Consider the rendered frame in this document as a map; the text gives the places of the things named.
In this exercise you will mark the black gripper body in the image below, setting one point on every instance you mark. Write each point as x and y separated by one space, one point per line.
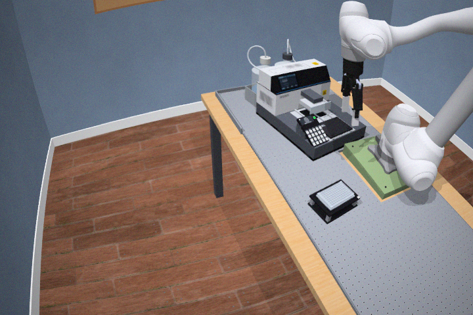
353 70

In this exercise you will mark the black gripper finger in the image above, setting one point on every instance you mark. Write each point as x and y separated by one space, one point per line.
357 95
346 93

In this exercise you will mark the grey l-shaped raised edge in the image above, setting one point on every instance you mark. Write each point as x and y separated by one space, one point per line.
225 106

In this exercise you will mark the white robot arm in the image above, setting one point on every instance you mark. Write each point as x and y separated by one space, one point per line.
414 152

